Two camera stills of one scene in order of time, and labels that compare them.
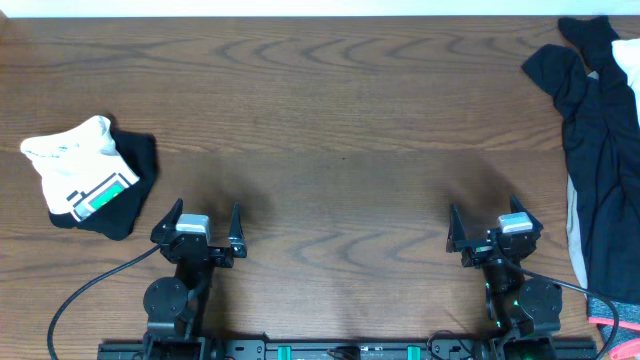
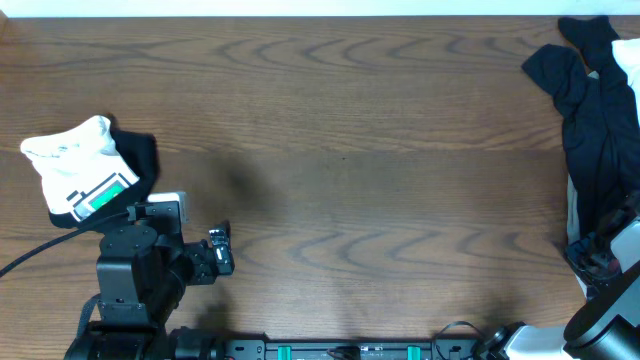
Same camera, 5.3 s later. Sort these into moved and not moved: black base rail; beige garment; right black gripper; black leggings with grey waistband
Moved: right black gripper
Not moved: black leggings with grey waistband; beige garment; black base rail
